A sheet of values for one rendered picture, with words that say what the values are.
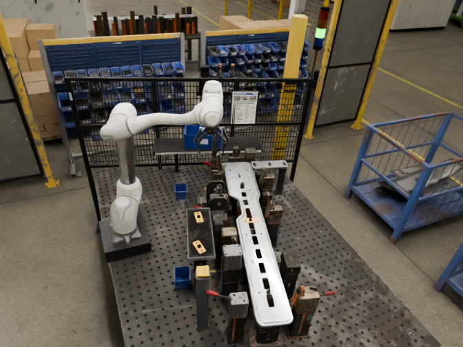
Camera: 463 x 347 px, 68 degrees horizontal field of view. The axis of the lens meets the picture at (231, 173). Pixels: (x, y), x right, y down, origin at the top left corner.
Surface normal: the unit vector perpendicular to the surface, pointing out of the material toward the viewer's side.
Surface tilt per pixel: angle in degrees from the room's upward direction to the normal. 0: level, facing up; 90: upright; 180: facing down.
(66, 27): 90
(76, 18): 90
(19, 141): 93
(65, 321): 0
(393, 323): 0
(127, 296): 0
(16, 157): 89
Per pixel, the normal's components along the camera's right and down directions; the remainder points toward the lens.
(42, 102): 0.48, 0.53
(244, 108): 0.13, 0.59
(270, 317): 0.05, -0.81
